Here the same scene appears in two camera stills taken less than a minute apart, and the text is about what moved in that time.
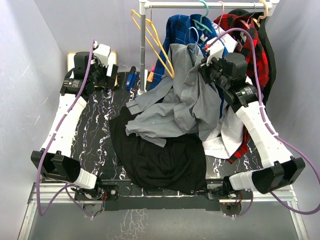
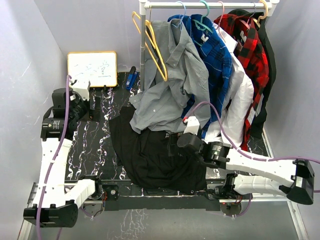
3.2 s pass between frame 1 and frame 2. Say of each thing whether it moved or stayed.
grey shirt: moved
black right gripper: moved
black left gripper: moved
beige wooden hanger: stayed
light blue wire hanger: moved
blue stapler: stayed
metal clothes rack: stayed
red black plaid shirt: stayed
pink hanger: stayed
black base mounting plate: stayed
